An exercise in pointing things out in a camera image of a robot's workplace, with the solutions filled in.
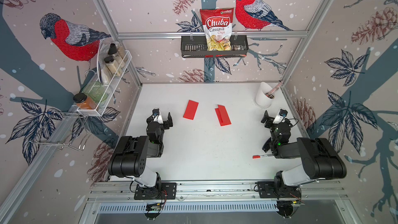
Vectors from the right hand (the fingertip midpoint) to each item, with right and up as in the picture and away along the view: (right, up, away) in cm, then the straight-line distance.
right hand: (273, 111), depth 90 cm
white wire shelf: (-87, +16, -18) cm, 90 cm away
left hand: (-66, 0, +1) cm, 66 cm away
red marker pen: (-11, -25, -5) cm, 28 cm away
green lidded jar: (-92, +12, -20) cm, 95 cm away
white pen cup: (-3, +6, +10) cm, 12 cm away
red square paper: (-50, 0, +14) cm, 52 cm away
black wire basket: (-47, +40, +5) cm, 62 cm away
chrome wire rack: (-93, -4, -34) cm, 99 cm away
